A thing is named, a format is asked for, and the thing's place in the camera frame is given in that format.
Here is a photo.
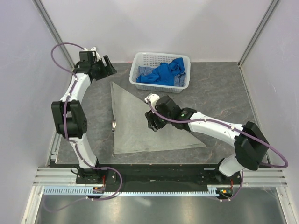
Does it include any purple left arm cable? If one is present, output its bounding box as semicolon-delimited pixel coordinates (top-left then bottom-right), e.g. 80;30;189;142
43;42;124;213

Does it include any aluminium corner frame post left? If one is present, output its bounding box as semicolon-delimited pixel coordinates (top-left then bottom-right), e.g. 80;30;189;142
32;0;74;67

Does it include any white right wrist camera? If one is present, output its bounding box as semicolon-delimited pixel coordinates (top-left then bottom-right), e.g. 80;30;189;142
144;94;160;107

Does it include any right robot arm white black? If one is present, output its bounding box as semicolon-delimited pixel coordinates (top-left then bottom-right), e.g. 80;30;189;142
144;94;268;184

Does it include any aluminium corner frame post right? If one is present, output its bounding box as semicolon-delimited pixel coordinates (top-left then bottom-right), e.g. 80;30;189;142
238;0;281;68

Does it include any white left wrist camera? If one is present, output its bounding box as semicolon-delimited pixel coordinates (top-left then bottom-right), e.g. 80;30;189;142
84;47;102;61

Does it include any white perforated plastic basket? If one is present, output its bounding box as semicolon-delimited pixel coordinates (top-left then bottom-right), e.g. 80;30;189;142
129;52;191;93

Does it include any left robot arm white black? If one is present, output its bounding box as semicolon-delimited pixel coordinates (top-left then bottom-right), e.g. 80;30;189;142
51;47;117;183

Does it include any blue checkered cloth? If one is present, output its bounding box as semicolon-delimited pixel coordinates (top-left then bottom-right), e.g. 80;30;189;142
137;65;187;87

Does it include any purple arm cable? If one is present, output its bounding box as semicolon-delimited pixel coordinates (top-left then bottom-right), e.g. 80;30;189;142
43;42;124;213
146;98;289;203

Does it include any slotted cable duct rail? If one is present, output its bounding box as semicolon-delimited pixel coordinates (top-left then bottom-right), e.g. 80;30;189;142
43;184;241;196

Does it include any blue towel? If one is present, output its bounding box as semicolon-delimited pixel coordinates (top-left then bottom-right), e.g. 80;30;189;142
136;57;186;87

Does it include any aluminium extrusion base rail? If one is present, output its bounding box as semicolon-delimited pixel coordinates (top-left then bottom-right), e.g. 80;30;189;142
33;168;77;186

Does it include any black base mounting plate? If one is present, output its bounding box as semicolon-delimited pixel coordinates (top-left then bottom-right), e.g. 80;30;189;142
76;164;241;185

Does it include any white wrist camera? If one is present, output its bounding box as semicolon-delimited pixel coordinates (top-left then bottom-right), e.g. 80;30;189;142
84;47;102;61
144;94;160;107

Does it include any silver metal fork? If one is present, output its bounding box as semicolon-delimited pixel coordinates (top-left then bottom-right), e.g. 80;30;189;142
112;121;116;133

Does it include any aluminium corner frame post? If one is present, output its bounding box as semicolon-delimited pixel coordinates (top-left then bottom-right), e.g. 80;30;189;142
238;0;281;68
32;0;74;67

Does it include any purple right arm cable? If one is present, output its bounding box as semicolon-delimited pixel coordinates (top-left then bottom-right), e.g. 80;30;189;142
146;98;289;203

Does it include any grey cloth napkin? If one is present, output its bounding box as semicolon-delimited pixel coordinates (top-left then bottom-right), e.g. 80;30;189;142
111;82;206;154

